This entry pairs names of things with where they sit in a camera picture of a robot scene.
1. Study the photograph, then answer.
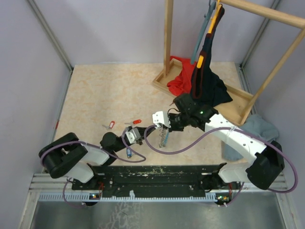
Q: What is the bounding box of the red tag key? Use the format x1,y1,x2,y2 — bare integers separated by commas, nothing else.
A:
125,119,142,125
102,121,115,130

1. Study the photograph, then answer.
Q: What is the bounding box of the large keyring with blue grip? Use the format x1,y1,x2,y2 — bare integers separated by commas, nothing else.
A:
159,127,170,148

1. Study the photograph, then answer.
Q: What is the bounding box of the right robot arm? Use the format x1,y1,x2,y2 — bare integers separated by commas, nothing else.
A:
169,94,285,190

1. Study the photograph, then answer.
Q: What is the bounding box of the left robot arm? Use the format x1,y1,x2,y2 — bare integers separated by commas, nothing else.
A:
39,127,146,189

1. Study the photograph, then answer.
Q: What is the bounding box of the blue tag key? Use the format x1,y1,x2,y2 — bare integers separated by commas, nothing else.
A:
126,148,132,159

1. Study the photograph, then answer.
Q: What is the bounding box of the red t-shirt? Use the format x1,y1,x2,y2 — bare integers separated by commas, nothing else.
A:
167,56,197,96

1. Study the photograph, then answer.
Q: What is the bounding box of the navy jersey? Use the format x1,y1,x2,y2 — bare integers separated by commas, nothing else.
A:
190,4,233,107

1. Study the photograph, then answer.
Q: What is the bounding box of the wooden clothes rack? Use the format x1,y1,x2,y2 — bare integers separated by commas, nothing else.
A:
152,0,305,126

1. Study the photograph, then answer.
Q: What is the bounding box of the yellow hanger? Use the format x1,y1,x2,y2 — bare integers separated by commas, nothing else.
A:
196,0,222,69

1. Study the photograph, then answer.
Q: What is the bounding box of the light blue t-shirt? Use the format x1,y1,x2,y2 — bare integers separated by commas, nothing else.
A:
222,114,279,162

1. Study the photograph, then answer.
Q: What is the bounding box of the grey-blue hanger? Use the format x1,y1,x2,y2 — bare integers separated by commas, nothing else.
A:
190,0,216,64

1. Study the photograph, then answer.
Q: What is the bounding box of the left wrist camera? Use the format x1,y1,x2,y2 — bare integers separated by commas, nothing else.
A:
125,126,143,146

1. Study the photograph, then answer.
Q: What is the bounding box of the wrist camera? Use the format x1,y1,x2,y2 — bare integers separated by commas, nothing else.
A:
125,126,143,146
152,111,171,128

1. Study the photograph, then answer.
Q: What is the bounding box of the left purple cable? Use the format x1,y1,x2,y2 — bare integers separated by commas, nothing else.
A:
40,125,158,208

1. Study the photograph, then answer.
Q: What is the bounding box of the purple cable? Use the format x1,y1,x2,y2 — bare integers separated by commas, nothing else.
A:
40,125,158,208
143,125,299,207

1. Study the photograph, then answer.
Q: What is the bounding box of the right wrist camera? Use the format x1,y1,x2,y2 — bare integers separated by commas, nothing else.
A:
152,111,171,128

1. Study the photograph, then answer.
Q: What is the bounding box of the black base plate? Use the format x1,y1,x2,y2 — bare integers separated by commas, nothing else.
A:
71,164,240,199

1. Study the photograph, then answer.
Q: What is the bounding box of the white cable duct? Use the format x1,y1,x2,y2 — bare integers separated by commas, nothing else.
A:
38,190,239,201

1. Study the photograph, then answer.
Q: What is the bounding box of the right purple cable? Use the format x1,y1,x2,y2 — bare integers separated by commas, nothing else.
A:
143,125,299,207

